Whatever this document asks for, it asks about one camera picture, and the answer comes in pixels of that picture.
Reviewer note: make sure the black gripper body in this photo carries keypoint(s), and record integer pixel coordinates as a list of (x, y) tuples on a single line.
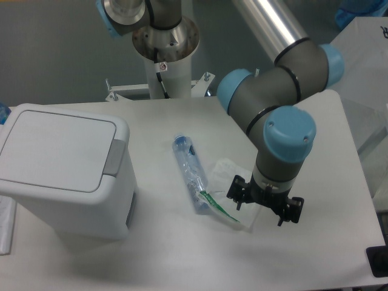
[(270, 194)]

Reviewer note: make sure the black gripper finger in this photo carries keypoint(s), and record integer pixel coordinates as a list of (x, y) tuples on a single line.
[(291, 210), (238, 191)]

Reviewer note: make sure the white push-button trash can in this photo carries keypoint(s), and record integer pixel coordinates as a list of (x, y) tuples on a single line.
[(71, 169)]

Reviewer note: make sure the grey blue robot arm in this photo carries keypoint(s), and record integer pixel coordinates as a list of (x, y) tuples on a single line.
[(263, 106)]

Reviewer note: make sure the white green plastic wrapper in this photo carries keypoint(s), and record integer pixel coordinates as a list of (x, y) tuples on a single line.
[(224, 195)]

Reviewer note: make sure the clear plastic water bottle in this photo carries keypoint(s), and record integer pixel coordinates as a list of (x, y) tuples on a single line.
[(192, 171)]

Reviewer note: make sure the black device at corner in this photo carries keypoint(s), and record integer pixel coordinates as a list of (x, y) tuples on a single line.
[(377, 257)]

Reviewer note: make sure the white box at right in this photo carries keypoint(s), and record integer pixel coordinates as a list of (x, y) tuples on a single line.
[(363, 86)]

